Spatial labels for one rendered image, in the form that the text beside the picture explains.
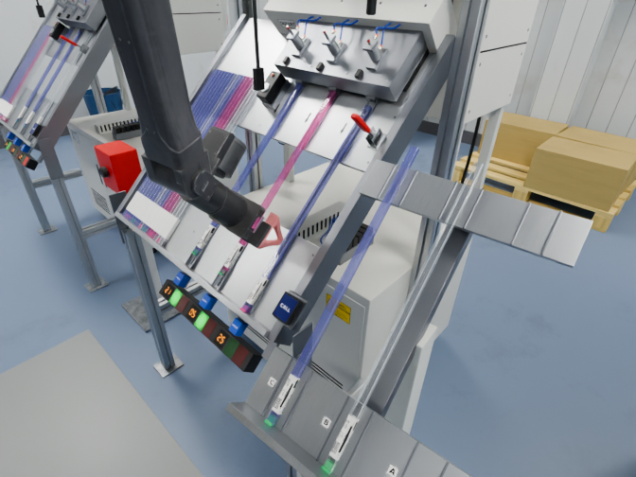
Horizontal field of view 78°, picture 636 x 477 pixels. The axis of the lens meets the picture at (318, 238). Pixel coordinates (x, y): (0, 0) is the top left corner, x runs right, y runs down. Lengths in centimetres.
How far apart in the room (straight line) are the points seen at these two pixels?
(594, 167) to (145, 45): 275
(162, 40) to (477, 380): 157
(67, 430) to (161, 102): 64
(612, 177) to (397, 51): 225
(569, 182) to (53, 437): 287
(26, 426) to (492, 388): 146
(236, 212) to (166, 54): 29
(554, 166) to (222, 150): 260
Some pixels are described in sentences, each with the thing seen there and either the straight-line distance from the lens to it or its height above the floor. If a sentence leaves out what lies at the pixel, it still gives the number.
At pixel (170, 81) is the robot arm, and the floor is 120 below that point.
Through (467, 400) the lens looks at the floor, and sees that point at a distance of 168.
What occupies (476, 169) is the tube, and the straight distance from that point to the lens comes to 66.
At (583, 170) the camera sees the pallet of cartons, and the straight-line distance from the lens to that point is 299.
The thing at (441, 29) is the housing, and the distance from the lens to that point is 92.
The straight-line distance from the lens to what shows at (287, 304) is 73.
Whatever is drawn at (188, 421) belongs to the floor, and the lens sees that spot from 158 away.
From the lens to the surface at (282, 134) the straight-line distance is 98.
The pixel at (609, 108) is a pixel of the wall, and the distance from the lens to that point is 389.
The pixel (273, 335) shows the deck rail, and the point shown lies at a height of 73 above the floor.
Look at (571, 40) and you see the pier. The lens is 372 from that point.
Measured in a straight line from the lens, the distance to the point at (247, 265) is 87.
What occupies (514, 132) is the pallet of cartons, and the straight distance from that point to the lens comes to 347.
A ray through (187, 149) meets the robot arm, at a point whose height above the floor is 111.
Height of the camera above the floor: 129
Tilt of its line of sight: 33 degrees down
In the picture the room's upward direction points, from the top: 1 degrees clockwise
